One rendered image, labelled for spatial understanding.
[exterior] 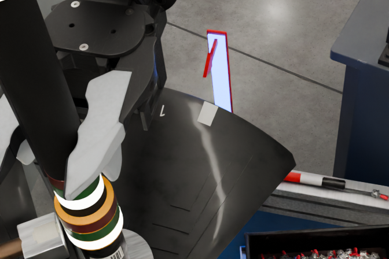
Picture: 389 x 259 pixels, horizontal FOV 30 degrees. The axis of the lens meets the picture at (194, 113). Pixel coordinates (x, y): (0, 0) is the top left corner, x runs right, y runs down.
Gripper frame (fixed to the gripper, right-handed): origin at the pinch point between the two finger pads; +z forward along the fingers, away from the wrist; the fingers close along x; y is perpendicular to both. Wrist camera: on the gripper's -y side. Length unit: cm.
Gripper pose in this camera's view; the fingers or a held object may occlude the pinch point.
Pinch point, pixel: (35, 166)
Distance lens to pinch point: 44.8
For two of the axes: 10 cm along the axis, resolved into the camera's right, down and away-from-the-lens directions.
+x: -9.6, -1.6, 2.1
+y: 0.8, 6.0, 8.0
